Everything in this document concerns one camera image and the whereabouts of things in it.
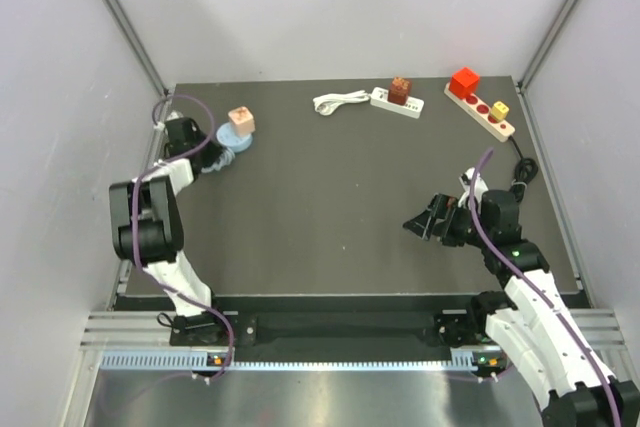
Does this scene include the slotted cable duct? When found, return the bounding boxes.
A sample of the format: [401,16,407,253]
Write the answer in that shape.
[100,350,507,372]

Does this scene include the white coiled power cable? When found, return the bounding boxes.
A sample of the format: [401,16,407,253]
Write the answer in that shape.
[312,89,373,117]

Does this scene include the red cube plug adapter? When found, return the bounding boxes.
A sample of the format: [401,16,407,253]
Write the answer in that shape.
[449,67,480,99]

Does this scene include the purple cable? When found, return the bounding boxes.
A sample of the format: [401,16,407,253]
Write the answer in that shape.
[467,147,624,427]
[130,95,236,381]

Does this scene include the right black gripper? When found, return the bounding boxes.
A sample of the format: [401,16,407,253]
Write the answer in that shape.
[403,192,493,249]

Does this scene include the black power cable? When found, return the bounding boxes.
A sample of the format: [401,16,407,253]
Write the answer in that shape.
[505,135,539,206]

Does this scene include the brown cube plug adapter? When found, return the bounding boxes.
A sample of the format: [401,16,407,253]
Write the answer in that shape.
[388,77,412,105]

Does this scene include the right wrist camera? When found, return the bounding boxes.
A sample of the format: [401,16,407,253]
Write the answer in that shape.
[458,167,489,208]

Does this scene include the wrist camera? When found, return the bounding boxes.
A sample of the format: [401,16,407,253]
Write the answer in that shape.
[154,111,183,131]
[458,167,489,208]

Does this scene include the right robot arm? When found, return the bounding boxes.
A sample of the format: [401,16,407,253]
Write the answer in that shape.
[403,190,639,426]

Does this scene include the white power strip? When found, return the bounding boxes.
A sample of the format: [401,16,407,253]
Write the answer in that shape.
[369,86,426,120]

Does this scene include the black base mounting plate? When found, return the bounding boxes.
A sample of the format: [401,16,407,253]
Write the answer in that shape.
[156,311,490,348]

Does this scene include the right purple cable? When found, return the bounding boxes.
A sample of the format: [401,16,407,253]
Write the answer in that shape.
[467,147,624,427]

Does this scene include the yellow cube plug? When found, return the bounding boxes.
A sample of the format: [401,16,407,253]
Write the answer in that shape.
[489,101,510,123]

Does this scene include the pink cube plug adapter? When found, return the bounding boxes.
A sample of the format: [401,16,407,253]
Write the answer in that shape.
[228,106,256,137]

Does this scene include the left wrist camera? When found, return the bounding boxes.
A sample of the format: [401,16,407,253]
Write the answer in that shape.
[154,111,183,131]

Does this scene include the light blue coiled cable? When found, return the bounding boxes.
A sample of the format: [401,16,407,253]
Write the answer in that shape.
[202,146,236,176]

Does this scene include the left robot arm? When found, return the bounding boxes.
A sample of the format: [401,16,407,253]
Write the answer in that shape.
[108,115,227,344]

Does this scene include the round light blue socket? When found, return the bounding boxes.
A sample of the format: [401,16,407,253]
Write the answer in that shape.
[216,122,253,154]

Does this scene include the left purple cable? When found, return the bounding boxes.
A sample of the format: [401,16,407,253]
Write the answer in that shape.
[130,95,236,381]

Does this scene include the cream power strip red sockets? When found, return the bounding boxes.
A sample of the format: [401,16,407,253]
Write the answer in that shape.
[444,83,515,142]

